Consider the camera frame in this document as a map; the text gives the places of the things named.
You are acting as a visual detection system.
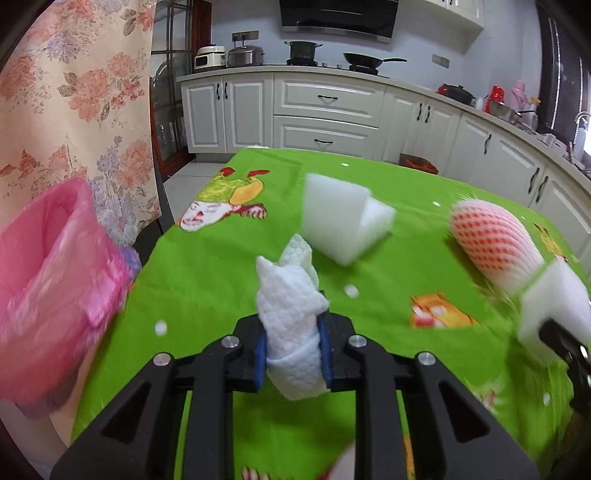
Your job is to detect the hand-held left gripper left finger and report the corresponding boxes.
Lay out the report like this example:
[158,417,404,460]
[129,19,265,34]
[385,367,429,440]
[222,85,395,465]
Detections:
[51,314,271,480]

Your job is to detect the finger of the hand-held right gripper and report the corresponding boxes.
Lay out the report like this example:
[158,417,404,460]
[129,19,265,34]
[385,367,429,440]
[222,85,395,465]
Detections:
[538,318,591,411]

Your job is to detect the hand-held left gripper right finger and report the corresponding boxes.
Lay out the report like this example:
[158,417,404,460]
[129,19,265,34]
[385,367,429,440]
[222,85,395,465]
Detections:
[316,291,541,480]

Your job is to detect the white foam packing piece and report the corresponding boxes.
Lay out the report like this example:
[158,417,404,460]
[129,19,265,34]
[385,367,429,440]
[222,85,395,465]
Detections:
[516,259,591,361]
[300,173,398,267]

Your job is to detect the white quilted paper towel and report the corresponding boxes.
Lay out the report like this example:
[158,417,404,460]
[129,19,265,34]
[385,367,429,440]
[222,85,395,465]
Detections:
[255,233,331,400]

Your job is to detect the pink trash bin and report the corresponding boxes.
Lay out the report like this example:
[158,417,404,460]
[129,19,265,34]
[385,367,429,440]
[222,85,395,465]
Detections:
[0,178,141,407]

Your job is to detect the green printed tablecloth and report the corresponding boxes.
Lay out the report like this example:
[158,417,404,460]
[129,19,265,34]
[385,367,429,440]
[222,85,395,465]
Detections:
[71,148,591,480]

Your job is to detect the dark chair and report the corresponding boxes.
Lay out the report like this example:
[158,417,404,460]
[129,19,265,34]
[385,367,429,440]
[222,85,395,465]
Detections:
[133,159,176,268]

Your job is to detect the chrome faucet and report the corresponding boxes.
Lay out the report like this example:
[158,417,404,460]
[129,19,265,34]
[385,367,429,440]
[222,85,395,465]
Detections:
[573,112,591,158]

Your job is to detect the red and black box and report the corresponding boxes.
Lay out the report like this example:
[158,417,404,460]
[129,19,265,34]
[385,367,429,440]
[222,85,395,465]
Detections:
[398,153,439,175]

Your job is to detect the steel bowl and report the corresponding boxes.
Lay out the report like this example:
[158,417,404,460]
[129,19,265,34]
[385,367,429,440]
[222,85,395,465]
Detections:
[489,102,522,123]

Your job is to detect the white lower cabinets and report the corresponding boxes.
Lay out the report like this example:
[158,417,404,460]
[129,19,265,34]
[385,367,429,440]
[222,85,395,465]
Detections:
[178,71,591,232]

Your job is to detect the white cabinets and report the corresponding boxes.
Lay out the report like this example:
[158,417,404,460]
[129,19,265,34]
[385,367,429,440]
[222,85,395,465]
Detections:
[178,71,591,232]
[416,0,485,31]

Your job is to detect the black clay pot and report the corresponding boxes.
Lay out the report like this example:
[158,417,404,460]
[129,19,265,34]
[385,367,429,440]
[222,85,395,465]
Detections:
[438,83,476,106]

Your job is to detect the dark framed window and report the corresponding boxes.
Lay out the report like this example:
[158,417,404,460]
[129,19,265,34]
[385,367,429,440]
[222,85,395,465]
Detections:
[536,0,591,153]

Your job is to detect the wooden glass door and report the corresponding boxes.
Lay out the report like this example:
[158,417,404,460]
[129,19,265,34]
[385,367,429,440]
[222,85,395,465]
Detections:
[150,0,213,178]

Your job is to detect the kitchen countertop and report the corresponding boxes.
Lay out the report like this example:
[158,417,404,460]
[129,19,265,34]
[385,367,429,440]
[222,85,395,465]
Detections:
[177,65,591,195]

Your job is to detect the black frying pan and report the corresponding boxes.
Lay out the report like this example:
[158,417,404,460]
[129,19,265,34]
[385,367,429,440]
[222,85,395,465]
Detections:
[343,52,408,70]

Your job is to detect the silver pressure cooker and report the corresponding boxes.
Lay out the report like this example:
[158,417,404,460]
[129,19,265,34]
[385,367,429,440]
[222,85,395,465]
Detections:
[227,45,265,68]

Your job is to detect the white rice cooker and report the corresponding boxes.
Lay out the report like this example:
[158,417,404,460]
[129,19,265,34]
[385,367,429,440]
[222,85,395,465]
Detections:
[194,45,227,70]

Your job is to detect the black stock pot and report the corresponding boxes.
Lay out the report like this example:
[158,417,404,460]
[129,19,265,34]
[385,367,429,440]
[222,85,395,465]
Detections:
[284,41,324,64]

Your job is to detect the floral curtain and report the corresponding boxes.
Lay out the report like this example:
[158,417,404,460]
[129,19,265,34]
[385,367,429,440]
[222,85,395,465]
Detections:
[0,0,162,245]

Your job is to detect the white upper cabinets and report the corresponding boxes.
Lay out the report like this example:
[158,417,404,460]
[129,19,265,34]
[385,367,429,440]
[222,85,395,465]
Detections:
[416,0,485,31]

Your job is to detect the black range hood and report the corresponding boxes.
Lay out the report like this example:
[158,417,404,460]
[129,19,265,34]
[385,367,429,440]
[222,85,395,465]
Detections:
[279,0,400,38]

